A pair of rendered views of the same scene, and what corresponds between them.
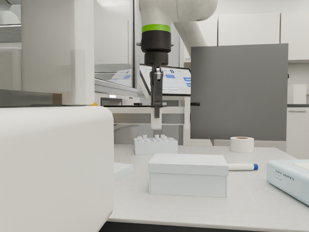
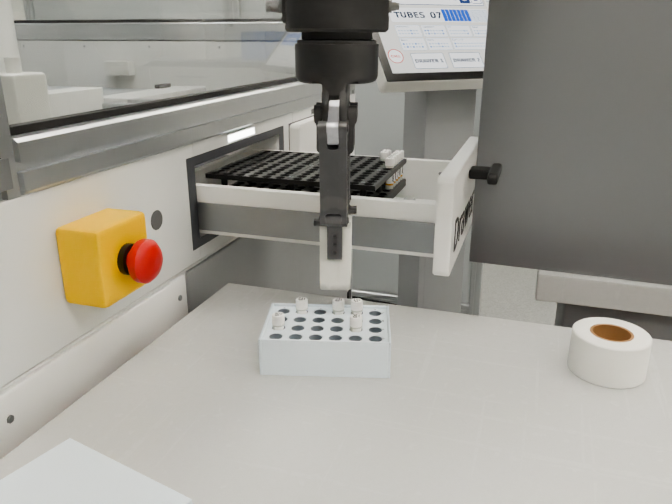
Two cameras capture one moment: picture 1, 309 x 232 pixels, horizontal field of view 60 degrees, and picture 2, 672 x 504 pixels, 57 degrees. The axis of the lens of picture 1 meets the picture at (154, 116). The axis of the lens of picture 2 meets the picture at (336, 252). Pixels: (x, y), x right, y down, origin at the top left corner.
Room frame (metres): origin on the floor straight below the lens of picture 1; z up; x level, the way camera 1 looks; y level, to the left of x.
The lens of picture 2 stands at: (0.26, -0.11, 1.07)
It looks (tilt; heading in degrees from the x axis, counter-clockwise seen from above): 19 degrees down; 10
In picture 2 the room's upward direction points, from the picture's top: straight up
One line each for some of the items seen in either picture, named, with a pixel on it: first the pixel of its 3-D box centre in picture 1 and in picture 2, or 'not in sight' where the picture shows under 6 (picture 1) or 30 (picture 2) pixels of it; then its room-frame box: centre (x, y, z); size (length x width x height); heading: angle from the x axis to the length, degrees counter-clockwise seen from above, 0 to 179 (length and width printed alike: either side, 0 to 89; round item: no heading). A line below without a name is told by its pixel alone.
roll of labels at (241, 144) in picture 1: (241, 144); (608, 351); (0.83, -0.27, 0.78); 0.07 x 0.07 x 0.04
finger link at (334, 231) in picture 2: (157, 109); (334, 235); (0.81, -0.01, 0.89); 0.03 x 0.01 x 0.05; 7
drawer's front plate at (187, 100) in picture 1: (187, 112); (460, 196); (1.04, -0.13, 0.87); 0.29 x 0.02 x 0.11; 172
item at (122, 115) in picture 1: (135, 114); (305, 191); (1.07, 0.08, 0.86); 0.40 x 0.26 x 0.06; 82
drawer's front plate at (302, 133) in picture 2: (132, 110); (323, 144); (1.39, 0.11, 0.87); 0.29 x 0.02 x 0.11; 172
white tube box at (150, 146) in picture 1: (155, 145); (327, 338); (0.81, 0.00, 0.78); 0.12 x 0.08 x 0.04; 97
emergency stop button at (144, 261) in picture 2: not in sight; (140, 260); (0.75, 0.16, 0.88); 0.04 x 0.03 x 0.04; 172
